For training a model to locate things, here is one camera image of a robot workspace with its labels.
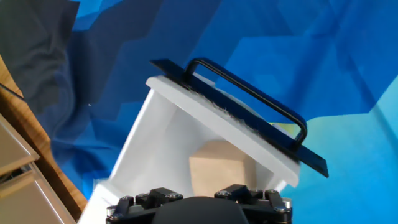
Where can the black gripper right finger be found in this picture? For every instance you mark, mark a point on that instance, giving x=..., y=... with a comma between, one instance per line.
x=264, y=202

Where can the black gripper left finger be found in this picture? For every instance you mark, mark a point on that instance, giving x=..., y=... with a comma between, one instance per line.
x=136, y=205

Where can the large wooden cube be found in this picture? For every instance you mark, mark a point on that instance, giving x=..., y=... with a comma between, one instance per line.
x=217, y=171

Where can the beige furniture cabinet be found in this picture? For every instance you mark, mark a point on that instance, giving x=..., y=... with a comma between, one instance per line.
x=21, y=186

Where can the blue mountain print cloth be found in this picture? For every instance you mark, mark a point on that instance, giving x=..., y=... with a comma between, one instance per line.
x=311, y=46

